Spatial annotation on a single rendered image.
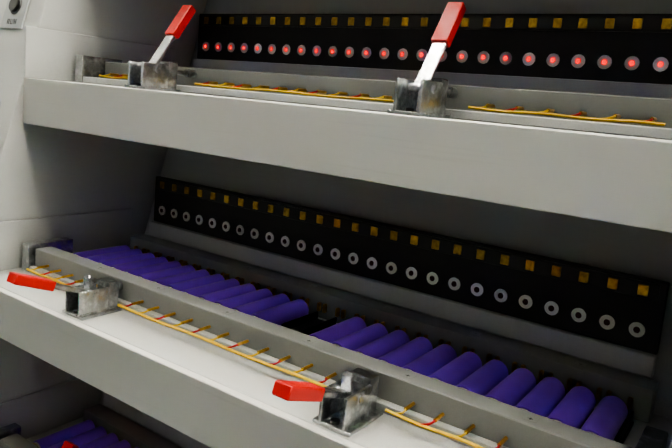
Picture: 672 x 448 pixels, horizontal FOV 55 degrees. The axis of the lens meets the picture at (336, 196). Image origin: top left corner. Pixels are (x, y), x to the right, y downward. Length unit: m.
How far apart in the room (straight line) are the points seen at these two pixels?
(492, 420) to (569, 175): 0.15
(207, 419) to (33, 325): 0.21
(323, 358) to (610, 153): 0.24
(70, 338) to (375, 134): 0.31
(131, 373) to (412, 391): 0.22
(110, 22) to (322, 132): 0.39
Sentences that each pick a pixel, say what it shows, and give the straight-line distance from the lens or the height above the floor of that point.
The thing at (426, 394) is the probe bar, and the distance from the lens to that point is 0.43.
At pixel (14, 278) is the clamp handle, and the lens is 0.55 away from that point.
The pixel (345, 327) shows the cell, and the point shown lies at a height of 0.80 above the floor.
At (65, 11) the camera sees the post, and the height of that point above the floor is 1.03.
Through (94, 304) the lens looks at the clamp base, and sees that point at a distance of 0.59.
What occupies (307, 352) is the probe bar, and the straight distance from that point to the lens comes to 0.48.
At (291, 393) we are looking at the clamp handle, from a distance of 0.36.
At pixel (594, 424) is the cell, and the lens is 0.44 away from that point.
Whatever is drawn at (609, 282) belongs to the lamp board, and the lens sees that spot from 0.52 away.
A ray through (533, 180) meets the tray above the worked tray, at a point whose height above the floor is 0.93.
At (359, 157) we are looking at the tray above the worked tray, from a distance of 0.42.
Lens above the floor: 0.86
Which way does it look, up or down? 5 degrees up
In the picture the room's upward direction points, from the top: 14 degrees clockwise
